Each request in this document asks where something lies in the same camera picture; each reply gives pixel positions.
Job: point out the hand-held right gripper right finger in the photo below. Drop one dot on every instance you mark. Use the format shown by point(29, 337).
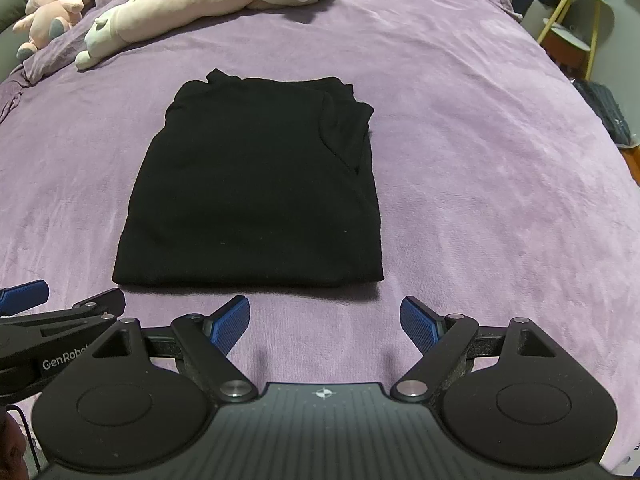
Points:
point(420, 325)

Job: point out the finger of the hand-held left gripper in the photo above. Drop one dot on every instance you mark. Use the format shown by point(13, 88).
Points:
point(85, 312)
point(25, 293)

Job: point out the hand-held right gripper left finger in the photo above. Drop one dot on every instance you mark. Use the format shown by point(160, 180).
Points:
point(230, 325)

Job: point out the black shirt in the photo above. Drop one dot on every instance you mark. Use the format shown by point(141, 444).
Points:
point(250, 185)

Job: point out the person's left forearm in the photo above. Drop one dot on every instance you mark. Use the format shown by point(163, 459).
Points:
point(10, 445)

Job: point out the purple blanket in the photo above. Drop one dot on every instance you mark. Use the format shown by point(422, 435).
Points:
point(500, 185)

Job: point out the dark plaid cloth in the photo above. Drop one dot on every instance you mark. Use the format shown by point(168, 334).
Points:
point(607, 110)

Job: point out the pink plush toy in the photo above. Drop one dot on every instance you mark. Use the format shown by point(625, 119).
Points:
point(55, 5)

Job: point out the long cream plush toy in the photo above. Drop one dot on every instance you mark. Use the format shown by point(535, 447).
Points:
point(165, 15)

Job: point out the yellow side table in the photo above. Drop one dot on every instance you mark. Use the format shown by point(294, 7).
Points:
point(575, 40)

